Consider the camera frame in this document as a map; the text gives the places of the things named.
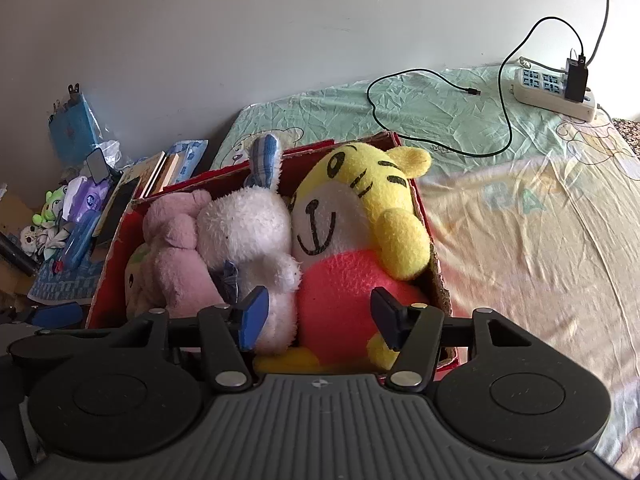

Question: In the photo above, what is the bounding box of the small green plush toy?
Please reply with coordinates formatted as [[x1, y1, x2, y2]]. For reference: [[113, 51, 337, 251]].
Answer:
[[31, 186, 69, 226]]

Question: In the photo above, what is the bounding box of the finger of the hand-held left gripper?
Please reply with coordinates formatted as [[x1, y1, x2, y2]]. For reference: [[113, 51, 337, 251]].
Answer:
[[20, 301, 84, 333]]

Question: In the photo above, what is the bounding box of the small white plush toy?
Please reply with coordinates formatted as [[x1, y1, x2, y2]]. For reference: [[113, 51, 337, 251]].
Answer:
[[19, 224, 73, 261]]

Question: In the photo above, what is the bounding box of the purple packet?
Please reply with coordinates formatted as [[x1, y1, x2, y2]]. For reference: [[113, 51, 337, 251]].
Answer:
[[67, 175, 112, 223]]

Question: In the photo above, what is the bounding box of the black charger adapter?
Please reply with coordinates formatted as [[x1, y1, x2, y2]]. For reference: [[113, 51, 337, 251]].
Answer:
[[565, 56, 591, 104]]

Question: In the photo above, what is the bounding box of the printed bed sheet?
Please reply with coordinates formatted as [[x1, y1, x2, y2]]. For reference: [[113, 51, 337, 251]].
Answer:
[[207, 65, 640, 466]]

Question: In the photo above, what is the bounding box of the yellow tiger plush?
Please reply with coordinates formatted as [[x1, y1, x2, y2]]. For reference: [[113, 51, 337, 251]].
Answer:
[[252, 142, 433, 376]]

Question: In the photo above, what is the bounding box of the blue plastic case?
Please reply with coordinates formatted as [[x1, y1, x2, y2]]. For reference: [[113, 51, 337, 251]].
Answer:
[[60, 210, 103, 271]]

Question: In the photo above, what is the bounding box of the black tube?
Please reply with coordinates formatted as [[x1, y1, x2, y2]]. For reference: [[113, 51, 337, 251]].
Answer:
[[0, 234, 40, 277]]

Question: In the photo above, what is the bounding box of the white power strip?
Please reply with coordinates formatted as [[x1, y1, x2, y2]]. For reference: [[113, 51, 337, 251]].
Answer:
[[511, 66, 599, 122]]

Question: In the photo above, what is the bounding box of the blue patterned cloth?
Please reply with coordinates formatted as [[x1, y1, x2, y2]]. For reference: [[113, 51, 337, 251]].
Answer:
[[27, 260, 107, 306]]

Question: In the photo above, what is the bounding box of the grey cable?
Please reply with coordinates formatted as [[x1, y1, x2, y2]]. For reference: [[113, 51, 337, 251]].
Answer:
[[589, 0, 612, 68]]

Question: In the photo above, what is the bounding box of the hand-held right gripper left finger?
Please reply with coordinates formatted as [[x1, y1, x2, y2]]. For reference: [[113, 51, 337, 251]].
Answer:
[[107, 285, 271, 393]]

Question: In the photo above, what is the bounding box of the white plastic bag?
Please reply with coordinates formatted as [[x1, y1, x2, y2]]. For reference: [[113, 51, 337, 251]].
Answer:
[[100, 140, 123, 168]]

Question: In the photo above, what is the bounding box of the black charging cable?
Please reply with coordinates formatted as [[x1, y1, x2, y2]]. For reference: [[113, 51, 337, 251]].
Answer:
[[366, 16, 586, 158]]

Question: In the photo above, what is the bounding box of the red cardboard box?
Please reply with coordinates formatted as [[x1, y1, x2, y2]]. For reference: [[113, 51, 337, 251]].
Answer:
[[85, 131, 458, 373]]

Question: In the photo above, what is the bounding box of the dusty pink plush toy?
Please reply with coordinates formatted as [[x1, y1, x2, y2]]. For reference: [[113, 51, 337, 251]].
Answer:
[[142, 189, 228, 318]]

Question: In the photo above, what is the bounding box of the stack of books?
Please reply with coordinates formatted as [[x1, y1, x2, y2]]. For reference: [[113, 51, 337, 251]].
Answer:
[[122, 151, 183, 198]]

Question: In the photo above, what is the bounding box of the white rabbit plush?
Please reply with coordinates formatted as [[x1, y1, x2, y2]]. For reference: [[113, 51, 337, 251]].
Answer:
[[196, 134, 303, 356]]

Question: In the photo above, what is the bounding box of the small mirror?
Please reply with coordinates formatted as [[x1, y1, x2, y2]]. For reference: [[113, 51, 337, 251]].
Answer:
[[85, 149, 111, 181]]

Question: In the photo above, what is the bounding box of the blue plastic-wrapped box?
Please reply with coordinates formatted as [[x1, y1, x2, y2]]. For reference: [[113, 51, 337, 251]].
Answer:
[[48, 84, 108, 166]]

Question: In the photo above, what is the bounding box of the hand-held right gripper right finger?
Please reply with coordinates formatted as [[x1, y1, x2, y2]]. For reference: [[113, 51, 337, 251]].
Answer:
[[370, 287, 538, 392]]

